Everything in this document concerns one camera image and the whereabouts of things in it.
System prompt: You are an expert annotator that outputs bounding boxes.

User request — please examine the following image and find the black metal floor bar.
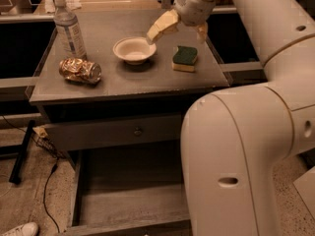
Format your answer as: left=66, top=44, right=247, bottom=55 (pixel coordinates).
left=9, top=120, right=35, bottom=185

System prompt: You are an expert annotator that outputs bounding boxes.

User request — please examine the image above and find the open grey middle drawer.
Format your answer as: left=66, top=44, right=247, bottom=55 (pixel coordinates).
left=60, top=140, right=192, bottom=236

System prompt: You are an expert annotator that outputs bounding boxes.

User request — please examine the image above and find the crushed gold soda can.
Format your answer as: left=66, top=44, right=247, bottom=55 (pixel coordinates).
left=59, top=58, right=101, bottom=85

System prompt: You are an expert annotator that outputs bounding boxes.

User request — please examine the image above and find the grey wooden drawer cabinet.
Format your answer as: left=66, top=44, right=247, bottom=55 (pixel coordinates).
left=26, top=7, right=234, bottom=236

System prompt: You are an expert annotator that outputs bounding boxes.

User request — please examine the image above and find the white crumpled cloth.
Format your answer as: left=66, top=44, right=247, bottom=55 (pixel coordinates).
left=44, top=0, right=82, bottom=13

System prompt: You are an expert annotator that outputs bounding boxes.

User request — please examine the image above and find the clear plastic water bottle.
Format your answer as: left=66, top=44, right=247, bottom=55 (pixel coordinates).
left=54, top=6, right=87, bottom=59

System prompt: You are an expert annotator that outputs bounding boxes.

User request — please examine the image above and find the white sneaker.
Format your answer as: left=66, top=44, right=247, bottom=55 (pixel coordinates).
left=1, top=222, right=39, bottom=236

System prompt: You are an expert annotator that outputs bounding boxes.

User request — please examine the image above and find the white paper bowl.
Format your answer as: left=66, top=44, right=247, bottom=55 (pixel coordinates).
left=113, top=37, right=157, bottom=65

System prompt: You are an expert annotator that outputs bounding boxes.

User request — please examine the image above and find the round metal drawer knob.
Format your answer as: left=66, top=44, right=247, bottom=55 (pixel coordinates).
left=134, top=127, right=143, bottom=137

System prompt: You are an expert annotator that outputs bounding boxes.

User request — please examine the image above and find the green and yellow sponge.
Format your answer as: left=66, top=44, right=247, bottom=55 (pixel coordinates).
left=172, top=46, right=198, bottom=73

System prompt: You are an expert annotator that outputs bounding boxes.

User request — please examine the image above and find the closed grey top drawer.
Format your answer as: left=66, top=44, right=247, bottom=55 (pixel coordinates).
left=44, top=113, right=181, bottom=151

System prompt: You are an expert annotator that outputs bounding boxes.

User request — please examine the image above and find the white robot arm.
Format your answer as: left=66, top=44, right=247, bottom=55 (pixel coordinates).
left=181, top=0, right=315, bottom=236

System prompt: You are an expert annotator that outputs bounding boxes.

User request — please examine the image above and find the grey horizontal rail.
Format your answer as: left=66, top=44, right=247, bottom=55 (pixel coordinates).
left=220, top=61, right=267, bottom=86

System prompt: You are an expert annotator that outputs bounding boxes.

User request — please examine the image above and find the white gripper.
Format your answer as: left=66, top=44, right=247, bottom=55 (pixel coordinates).
left=146, top=0, right=216, bottom=45

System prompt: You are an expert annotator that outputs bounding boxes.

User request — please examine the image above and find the black floor cable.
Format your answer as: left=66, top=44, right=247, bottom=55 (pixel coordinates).
left=0, top=115, right=68, bottom=233

